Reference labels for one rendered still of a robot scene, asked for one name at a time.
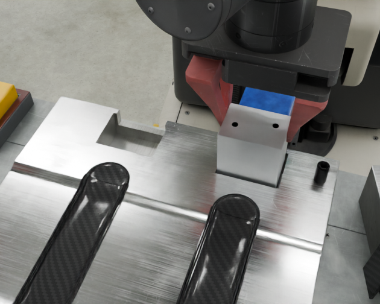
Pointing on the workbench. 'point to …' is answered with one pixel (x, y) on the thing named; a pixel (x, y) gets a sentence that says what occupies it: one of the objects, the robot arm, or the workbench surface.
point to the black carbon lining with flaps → (221, 254)
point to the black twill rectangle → (379, 266)
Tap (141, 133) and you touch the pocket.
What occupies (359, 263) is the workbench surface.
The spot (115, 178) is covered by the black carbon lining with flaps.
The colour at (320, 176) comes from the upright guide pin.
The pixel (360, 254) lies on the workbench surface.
